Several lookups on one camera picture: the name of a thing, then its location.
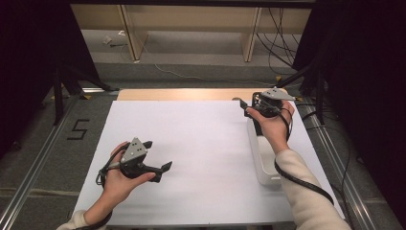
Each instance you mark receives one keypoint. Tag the black metal stand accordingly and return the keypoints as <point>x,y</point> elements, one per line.
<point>320,96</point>
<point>58,96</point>

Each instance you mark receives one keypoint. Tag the white table mat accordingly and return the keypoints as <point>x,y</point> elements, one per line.
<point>191,159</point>

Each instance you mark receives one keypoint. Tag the person's right hand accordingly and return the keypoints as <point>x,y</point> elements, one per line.
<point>274,127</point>

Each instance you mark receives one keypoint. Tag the black curtain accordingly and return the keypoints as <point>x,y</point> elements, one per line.
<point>28,64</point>
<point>367,80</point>

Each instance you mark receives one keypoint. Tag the person's left hand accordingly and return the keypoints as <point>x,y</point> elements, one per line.
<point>116,185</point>

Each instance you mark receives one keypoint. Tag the wooden shelf unit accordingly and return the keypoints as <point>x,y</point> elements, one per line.
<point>191,19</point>

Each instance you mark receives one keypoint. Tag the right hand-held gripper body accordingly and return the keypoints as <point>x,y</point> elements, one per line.
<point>276,94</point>

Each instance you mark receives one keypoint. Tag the white paper scrap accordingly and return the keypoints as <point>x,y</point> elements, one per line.
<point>107,40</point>

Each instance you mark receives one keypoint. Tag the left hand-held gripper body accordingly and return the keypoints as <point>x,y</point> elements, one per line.
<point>134,153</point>

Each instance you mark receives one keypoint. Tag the white rectangular box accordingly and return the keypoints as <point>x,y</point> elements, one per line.
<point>265,166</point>

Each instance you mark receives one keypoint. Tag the aluminium floor rail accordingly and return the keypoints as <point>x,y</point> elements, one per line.
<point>341,172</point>
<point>35,166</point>

